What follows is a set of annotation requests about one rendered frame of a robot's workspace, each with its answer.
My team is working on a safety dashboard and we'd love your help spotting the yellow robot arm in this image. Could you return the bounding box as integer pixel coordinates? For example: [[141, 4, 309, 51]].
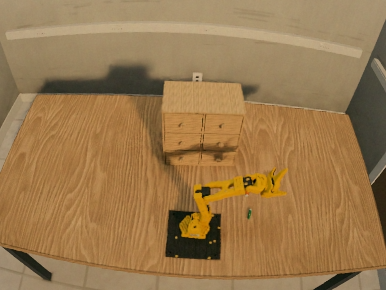
[[179, 173, 267, 239]]

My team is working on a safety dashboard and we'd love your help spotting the wooden chest of drawers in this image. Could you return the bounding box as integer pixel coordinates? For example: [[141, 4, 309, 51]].
[[162, 81, 246, 166]]

